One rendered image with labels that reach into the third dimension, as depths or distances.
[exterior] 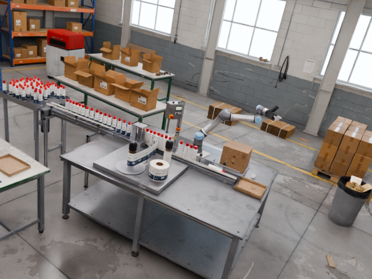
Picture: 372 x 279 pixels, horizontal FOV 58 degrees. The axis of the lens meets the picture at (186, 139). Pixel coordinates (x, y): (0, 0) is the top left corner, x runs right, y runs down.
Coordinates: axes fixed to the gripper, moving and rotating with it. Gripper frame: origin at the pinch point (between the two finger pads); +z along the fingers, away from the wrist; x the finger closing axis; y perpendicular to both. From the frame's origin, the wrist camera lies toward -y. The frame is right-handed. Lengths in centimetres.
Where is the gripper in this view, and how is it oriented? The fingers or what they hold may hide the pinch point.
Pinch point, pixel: (280, 117)
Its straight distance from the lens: 388.5
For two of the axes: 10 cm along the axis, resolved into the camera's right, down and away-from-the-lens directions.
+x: -7.0, -2.1, -6.8
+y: -4.5, 8.7, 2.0
